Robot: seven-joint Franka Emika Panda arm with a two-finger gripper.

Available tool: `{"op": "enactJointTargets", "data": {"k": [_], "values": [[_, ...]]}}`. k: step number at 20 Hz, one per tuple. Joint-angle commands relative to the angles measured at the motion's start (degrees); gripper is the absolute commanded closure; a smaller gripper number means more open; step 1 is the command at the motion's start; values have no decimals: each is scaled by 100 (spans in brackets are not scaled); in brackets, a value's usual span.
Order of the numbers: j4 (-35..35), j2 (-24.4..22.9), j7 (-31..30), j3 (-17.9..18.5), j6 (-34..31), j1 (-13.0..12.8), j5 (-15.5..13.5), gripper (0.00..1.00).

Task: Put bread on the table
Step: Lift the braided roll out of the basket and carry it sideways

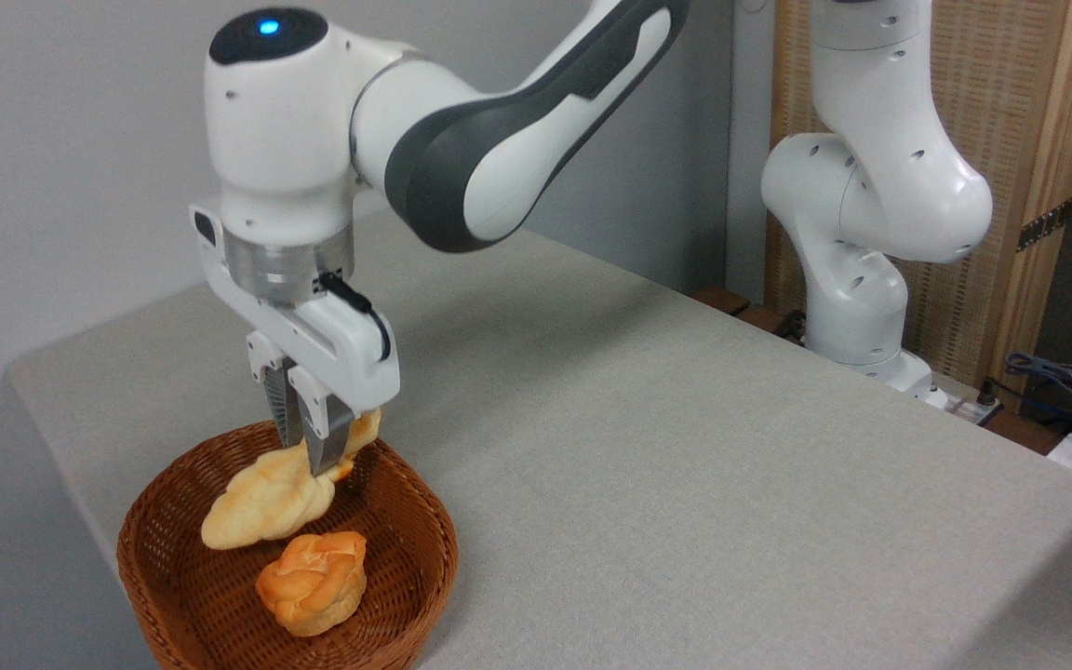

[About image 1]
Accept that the bundle of dark cables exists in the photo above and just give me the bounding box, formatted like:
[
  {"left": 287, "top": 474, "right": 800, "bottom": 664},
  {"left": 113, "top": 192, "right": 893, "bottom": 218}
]
[{"left": 1003, "top": 351, "right": 1072, "bottom": 438}]

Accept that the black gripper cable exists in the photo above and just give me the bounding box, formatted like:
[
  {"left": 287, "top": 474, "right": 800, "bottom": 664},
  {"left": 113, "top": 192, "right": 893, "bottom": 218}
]
[{"left": 316, "top": 271, "right": 394, "bottom": 363}]

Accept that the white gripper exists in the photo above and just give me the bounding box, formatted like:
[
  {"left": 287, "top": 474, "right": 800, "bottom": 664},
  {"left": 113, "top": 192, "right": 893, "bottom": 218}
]
[{"left": 190, "top": 204, "right": 402, "bottom": 477}]

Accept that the long pale bread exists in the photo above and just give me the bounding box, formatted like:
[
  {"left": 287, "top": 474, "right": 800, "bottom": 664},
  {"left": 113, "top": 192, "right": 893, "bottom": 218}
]
[{"left": 200, "top": 408, "right": 383, "bottom": 551}]

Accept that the round braided orange bread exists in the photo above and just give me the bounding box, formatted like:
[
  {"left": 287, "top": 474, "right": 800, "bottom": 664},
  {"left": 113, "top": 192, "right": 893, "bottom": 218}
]
[{"left": 255, "top": 530, "right": 369, "bottom": 638}]

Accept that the brown wicker basket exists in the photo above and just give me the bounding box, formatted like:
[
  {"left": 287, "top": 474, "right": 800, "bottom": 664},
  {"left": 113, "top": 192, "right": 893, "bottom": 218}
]
[{"left": 116, "top": 419, "right": 459, "bottom": 670}]

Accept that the black metal hinge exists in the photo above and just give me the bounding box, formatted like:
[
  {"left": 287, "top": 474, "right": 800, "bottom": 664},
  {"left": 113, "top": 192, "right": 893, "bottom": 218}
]
[{"left": 1017, "top": 198, "right": 1072, "bottom": 252}]

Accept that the wooden rattan screen panel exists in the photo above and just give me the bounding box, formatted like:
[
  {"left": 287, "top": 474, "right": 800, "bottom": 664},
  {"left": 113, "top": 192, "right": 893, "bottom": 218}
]
[{"left": 764, "top": 0, "right": 1072, "bottom": 416}]

